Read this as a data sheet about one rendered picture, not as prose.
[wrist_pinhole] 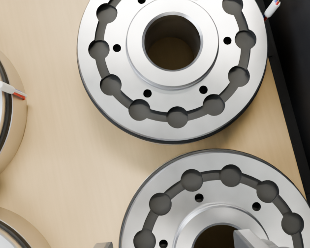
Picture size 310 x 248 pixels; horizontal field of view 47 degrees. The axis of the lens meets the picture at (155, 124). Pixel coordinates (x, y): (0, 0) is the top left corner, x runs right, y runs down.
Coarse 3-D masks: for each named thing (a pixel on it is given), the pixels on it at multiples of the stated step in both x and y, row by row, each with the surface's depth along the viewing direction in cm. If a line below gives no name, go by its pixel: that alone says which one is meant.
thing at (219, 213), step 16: (208, 208) 17; (224, 208) 17; (240, 208) 18; (192, 224) 17; (208, 224) 17; (224, 224) 17; (240, 224) 17; (256, 224) 17; (176, 240) 17; (192, 240) 17
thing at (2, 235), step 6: (0, 228) 18; (0, 234) 18; (6, 234) 18; (0, 240) 18; (6, 240) 18; (12, 240) 18; (0, 246) 18; (6, 246) 18; (12, 246) 18; (18, 246) 18
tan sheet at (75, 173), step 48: (0, 0) 22; (48, 0) 22; (0, 48) 22; (48, 48) 22; (48, 96) 22; (48, 144) 21; (96, 144) 21; (144, 144) 21; (192, 144) 21; (240, 144) 21; (288, 144) 21; (0, 192) 21; (48, 192) 21; (96, 192) 21; (48, 240) 21; (96, 240) 21
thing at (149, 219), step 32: (192, 160) 18; (224, 160) 18; (256, 160) 18; (160, 192) 18; (192, 192) 18; (224, 192) 18; (256, 192) 18; (288, 192) 18; (128, 224) 18; (160, 224) 18; (288, 224) 18
